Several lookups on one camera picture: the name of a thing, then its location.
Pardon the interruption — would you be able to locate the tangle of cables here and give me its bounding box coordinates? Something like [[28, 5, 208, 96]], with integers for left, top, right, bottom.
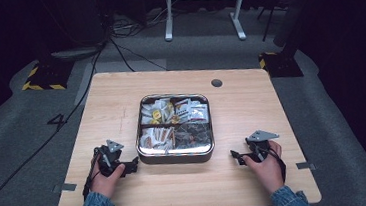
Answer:
[[108, 6, 174, 41]]

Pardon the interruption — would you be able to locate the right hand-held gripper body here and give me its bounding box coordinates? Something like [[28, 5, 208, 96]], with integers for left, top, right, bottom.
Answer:
[[244, 128, 282, 164]]

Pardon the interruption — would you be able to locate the person's left hand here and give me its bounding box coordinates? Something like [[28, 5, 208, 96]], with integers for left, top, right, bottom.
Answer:
[[87, 153, 129, 200]]

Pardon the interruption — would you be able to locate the thin black floor cable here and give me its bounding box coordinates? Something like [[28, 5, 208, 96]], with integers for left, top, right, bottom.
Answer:
[[109, 33, 169, 76]]

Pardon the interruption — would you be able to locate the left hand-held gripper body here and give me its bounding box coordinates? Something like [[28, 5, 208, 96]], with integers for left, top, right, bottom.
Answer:
[[94, 137, 127, 178]]

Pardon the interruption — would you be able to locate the black yellow striped stand base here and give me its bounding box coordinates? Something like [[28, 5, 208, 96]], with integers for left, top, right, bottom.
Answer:
[[19, 56, 77, 94]]

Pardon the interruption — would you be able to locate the black stand with pole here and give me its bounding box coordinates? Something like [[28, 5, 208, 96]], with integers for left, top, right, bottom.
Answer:
[[252, 0, 334, 81]]

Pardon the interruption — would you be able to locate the long black floor cable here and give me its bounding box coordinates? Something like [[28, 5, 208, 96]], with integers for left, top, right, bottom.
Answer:
[[0, 38, 123, 206]]

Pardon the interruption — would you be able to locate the right hand-held gripper black cable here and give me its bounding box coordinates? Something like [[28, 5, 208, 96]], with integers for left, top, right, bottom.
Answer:
[[256, 139, 288, 185]]

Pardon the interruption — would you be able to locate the pile of dark packets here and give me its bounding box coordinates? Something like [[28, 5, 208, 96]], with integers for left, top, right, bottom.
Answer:
[[172, 120, 213, 151]]

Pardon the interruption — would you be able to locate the pile of yellow white packets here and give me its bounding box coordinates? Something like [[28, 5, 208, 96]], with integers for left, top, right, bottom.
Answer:
[[139, 97, 178, 127]]

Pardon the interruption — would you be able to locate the grey tape strip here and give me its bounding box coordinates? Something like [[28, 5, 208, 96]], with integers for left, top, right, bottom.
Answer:
[[52, 181, 78, 195], [295, 160, 317, 172]]

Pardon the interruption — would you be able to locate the square metal compartment tray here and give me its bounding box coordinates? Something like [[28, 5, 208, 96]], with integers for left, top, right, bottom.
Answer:
[[131, 89, 217, 169]]

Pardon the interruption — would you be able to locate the left hand-held gripper black cable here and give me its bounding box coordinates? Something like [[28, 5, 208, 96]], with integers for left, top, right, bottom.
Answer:
[[78, 147, 106, 202]]

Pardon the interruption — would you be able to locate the hand-held gripper black cable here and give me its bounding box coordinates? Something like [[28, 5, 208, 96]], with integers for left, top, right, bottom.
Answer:
[[256, 139, 288, 185], [78, 147, 106, 202]]

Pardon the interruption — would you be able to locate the person's right hand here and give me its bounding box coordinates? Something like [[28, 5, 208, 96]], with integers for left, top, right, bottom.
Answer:
[[241, 139, 287, 197]]

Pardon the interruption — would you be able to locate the pile of white brown packets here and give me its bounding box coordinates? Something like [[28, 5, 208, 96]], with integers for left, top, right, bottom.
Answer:
[[138, 125, 177, 155]]

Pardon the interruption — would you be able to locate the pile of white red-label packets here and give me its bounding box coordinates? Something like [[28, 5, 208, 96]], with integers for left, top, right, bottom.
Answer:
[[173, 95, 211, 125]]

